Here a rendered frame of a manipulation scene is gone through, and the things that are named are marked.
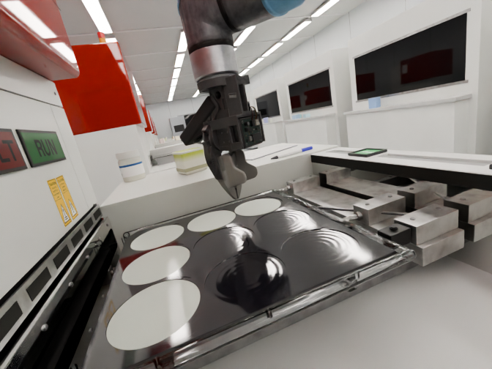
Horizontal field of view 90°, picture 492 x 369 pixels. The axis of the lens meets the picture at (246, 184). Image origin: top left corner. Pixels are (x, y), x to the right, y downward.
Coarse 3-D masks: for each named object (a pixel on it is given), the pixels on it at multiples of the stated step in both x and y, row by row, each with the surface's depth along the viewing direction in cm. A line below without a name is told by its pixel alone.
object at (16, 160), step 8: (0, 136) 26; (8, 136) 28; (0, 144) 26; (8, 144) 27; (16, 144) 29; (0, 152) 25; (8, 152) 27; (16, 152) 28; (0, 160) 25; (8, 160) 26; (16, 160) 28; (0, 168) 25; (8, 168) 26
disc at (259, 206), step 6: (264, 198) 57; (270, 198) 56; (246, 204) 55; (252, 204) 55; (258, 204) 54; (264, 204) 53; (270, 204) 52; (276, 204) 52; (240, 210) 52; (246, 210) 52; (252, 210) 51; (258, 210) 50; (264, 210) 50; (270, 210) 49
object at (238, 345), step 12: (408, 264) 37; (384, 276) 35; (360, 288) 34; (336, 300) 33; (300, 312) 32; (312, 312) 32; (276, 324) 31; (288, 324) 31; (252, 336) 30; (264, 336) 30; (228, 348) 29; (240, 348) 30; (204, 360) 28
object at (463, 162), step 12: (324, 156) 62; (336, 156) 58; (348, 156) 56; (372, 156) 51; (384, 156) 51; (396, 156) 49; (408, 156) 47; (420, 156) 45; (432, 156) 43; (444, 156) 41; (456, 156) 40; (468, 156) 39; (480, 156) 38; (444, 168) 36; (456, 168) 35; (468, 168) 34; (480, 168) 33
